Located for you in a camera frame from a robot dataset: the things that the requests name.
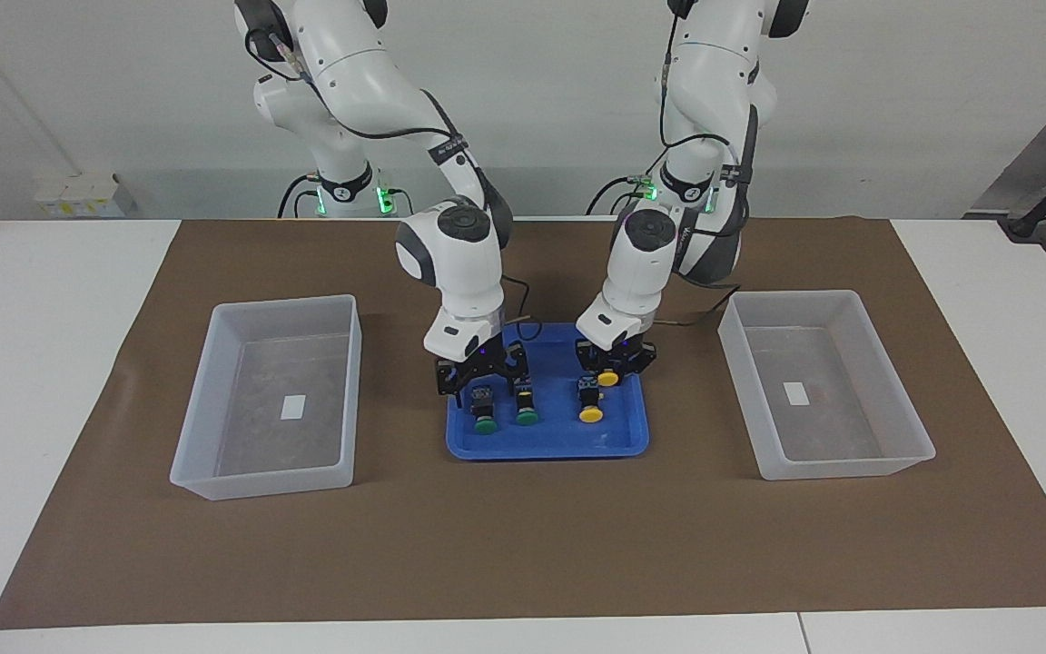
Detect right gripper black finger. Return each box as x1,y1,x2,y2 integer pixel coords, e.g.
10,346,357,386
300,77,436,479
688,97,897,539
502,356,535,401
436,362,469,408

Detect blue plastic tray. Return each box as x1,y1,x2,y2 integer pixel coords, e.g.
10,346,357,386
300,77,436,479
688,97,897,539
446,322,651,462

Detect brown table mat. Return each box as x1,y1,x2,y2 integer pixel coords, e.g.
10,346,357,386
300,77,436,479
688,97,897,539
0,217,1046,630

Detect translucent white plastic box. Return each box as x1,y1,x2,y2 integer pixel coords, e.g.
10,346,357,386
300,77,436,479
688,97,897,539
168,293,364,502
716,289,938,481

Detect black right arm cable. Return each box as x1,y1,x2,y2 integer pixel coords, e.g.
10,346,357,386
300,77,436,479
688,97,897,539
244,25,544,352

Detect black base cable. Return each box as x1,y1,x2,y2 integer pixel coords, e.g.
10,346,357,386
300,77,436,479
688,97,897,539
585,174,660,218
276,173,322,220

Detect white wall socket boxes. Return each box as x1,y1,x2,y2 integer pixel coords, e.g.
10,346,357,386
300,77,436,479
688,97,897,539
32,172,139,218

